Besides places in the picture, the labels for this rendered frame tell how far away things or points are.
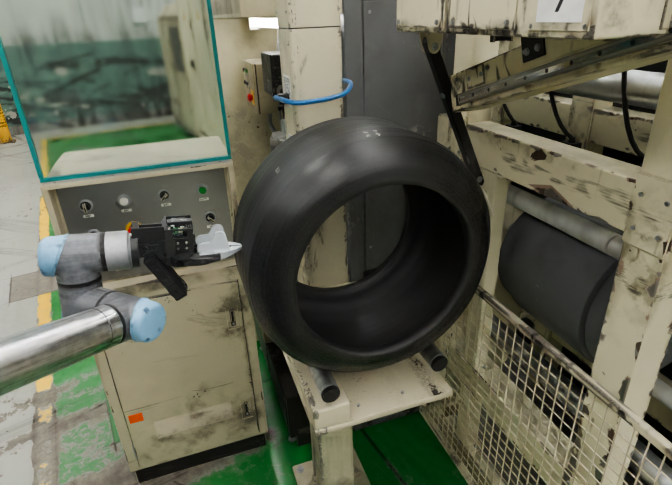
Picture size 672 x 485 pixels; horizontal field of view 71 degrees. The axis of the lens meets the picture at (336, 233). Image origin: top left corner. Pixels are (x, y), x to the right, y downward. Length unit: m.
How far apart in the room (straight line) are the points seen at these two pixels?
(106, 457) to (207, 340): 0.82
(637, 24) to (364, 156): 0.46
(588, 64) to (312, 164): 0.50
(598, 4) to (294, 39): 0.67
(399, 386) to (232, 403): 0.91
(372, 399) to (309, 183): 0.61
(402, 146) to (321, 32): 0.39
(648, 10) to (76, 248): 0.98
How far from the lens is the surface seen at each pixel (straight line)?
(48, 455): 2.57
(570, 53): 0.99
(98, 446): 2.50
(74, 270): 0.98
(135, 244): 0.96
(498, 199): 1.50
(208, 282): 1.70
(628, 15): 0.80
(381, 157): 0.91
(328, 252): 1.35
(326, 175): 0.88
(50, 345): 0.82
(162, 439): 2.10
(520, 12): 0.88
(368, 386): 1.29
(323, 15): 1.21
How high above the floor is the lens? 1.68
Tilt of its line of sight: 25 degrees down
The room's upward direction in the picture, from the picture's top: 2 degrees counter-clockwise
